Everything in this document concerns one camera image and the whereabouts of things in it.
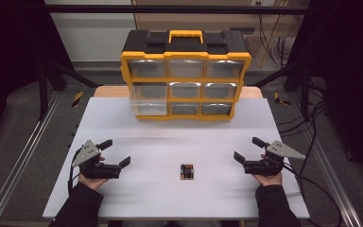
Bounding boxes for person's left hand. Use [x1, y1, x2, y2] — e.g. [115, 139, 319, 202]
[78, 173, 110, 191]

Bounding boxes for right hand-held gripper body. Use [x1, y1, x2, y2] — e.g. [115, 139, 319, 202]
[243, 139, 306, 177]

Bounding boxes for right hand-held gripper cable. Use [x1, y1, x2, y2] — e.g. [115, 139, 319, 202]
[283, 164, 344, 227]

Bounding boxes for black hanging cables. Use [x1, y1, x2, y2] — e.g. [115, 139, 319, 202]
[257, 12, 299, 68]

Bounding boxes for set of closed clear drawers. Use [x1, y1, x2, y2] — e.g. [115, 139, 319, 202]
[128, 59, 244, 116]

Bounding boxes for black floor cable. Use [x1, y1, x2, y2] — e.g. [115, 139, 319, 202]
[297, 103, 327, 179]
[277, 102, 327, 135]

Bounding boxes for black curtain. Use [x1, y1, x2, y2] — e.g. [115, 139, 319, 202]
[291, 0, 363, 183]
[0, 0, 75, 149]

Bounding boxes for yellow and black organizer cabinet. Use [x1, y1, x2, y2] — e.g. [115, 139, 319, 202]
[119, 29, 252, 122]

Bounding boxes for black metal stand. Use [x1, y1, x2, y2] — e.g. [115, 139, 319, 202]
[37, 59, 103, 121]
[251, 60, 315, 121]

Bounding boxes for hand-held gripper cable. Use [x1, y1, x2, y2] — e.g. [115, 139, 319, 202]
[67, 147, 83, 194]
[283, 164, 344, 227]

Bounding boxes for black horizontal bar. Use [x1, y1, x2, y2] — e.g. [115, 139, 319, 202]
[43, 4, 315, 15]

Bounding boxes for person's right hand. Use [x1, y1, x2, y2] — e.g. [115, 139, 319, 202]
[251, 170, 284, 187]

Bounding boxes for pulled-out clear drawer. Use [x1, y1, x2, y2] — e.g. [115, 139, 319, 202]
[129, 82, 168, 116]

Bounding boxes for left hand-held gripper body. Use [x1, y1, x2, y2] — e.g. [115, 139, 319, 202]
[72, 139, 123, 181]

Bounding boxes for aluminium floor rail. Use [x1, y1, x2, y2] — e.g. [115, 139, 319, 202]
[0, 91, 62, 227]
[287, 94, 363, 227]

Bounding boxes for left hand-held gripper cable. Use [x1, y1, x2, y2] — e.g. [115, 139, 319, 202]
[67, 147, 83, 194]

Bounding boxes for white back panel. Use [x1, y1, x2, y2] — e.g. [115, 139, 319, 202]
[43, 0, 137, 62]

